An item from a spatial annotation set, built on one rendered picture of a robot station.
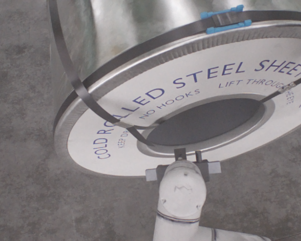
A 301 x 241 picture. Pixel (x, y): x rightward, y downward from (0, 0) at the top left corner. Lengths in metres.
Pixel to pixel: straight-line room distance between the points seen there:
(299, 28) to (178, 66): 0.32
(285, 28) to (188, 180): 0.45
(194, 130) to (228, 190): 0.62
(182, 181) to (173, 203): 0.04
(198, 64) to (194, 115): 0.77
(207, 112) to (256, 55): 0.73
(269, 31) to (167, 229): 0.51
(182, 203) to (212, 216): 1.38
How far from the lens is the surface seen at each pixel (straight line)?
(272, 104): 1.19
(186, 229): 0.58
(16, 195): 2.15
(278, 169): 2.10
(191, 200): 0.55
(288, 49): 0.89
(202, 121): 1.51
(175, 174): 0.54
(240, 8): 0.76
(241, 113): 1.43
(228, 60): 0.81
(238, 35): 0.74
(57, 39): 0.86
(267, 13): 0.79
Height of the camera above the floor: 1.89
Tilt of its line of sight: 65 degrees down
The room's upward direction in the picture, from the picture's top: 8 degrees counter-clockwise
